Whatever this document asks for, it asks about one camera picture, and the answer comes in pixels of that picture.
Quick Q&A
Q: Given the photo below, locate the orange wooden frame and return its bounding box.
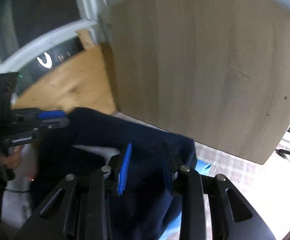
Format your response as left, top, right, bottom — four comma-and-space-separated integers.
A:
11, 29, 118, 117

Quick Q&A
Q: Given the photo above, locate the pink plaid blanket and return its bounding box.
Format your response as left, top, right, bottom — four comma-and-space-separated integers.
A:
110, 112, 290, 240

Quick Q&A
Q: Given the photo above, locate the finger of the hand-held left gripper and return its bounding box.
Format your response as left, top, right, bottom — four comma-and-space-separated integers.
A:
36, 110, 66, 120
44, 118, 71, 130

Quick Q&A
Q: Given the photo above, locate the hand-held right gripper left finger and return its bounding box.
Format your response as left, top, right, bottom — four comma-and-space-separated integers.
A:
14, 142, 132, 240

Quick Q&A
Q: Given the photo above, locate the person's left hand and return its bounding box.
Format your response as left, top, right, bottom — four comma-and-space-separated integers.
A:
4, 146, 24, 169

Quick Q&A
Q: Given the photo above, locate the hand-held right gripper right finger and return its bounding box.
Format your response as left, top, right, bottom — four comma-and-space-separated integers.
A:
161, 142, 276, 240

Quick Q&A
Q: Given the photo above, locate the light wooden board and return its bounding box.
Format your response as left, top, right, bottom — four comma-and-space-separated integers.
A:
102, 0, 290, 166

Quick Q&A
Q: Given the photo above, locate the navy blue t-shirt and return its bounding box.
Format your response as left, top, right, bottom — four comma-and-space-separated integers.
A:
31, 107, 198, 240

